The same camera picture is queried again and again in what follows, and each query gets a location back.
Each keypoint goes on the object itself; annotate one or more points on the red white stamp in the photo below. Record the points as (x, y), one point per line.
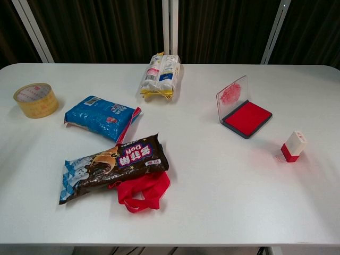
(292, 146)

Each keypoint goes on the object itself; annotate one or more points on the red cloth bag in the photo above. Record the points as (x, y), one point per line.
(148, 188)

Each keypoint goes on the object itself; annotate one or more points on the brown chocolate snack package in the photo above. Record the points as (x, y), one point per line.
(114, 164)

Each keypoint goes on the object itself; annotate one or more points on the blue snack package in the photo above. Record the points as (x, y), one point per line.
(98, 119)

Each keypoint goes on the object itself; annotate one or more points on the red ink pad case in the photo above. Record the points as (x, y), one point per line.
(247, 117)

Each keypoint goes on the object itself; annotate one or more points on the black pleated curtain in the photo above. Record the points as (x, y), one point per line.
(106, 29)

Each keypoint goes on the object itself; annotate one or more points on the yellow packing tape roll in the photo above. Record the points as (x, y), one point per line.
(40, 106)

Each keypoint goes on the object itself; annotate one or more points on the white upright frame post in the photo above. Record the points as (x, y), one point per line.
(170, 26)

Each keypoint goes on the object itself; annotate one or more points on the white slanted frame post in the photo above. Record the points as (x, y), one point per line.
(32, 26)
(275, 32)

